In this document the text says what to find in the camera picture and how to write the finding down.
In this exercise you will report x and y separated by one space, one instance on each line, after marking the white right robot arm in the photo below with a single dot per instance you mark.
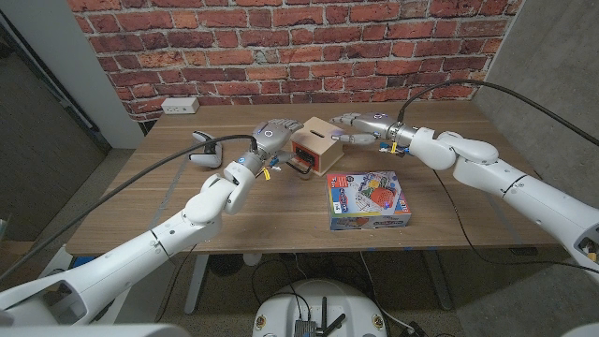
538 196

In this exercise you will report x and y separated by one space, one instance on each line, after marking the small grey computer box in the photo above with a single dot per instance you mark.
305 328

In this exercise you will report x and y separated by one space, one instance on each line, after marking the white power outlet strip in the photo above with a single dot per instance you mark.
180 106

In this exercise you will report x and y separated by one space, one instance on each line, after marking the wooden drawer with red front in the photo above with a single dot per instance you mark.
306 156

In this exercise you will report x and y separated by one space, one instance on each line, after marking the colourful toy package box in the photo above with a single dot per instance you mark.
367 199

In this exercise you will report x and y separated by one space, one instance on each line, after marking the wooden box with slot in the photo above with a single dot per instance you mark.
323 140

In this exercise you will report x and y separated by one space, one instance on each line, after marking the dark table leg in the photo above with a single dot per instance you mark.
437 281

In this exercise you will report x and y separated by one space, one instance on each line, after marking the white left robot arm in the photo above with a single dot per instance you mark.
140 253

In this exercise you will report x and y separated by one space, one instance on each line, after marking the blue floor pad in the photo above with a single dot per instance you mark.
78 261

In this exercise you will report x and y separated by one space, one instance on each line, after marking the printed red brick backdrop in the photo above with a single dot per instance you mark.
299 51

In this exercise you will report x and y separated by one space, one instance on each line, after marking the black antenna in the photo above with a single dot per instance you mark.
323 313
336 323

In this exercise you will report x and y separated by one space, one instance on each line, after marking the white game controller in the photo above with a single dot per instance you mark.
208 159

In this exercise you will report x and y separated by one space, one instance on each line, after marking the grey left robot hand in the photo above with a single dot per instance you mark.
271 138

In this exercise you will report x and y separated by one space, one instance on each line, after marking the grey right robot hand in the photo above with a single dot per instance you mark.
374 124

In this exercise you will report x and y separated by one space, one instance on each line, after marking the white robot torso base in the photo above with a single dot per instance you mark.
323 299

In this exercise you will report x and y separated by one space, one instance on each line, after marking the white table leg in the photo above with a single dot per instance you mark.
194 295

